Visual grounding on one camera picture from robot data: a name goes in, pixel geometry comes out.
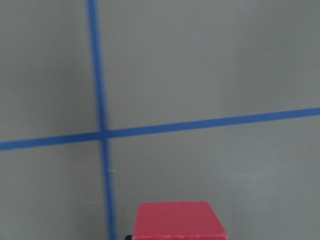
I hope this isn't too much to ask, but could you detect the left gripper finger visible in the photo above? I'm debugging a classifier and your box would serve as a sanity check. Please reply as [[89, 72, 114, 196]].
[[124, 235, 132, 240]]

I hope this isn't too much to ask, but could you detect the red wooden block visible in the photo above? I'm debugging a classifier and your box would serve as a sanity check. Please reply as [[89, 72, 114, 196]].
[[131, 201, 229, 240]]

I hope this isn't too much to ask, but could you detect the brown paper table cover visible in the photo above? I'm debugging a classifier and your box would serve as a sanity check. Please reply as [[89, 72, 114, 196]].
[[0, 0, 320, 240]]

